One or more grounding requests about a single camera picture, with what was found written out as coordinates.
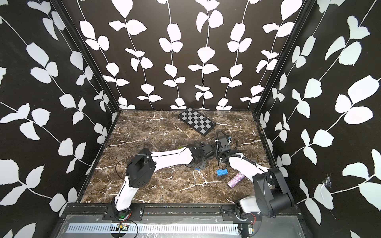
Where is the black white checkerboard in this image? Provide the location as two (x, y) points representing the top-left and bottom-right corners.
(178, 108), (216, 136)

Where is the black mounting rail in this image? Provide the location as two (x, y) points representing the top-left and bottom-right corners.
(59, 203), (304, 222)

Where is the blue long brick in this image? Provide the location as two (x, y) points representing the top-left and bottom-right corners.
(216, 169), (228, 177)

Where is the white slotted cable duct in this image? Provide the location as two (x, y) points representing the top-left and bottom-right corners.
(65, 223), (239, 235)

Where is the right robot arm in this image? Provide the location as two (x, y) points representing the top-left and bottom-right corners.
(214, 130), (295, 218)

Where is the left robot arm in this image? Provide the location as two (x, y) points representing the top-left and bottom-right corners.
(114, 143), (215, 212)

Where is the purple glitter microphone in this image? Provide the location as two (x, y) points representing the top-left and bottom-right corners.
(228, 173), (245, 188)

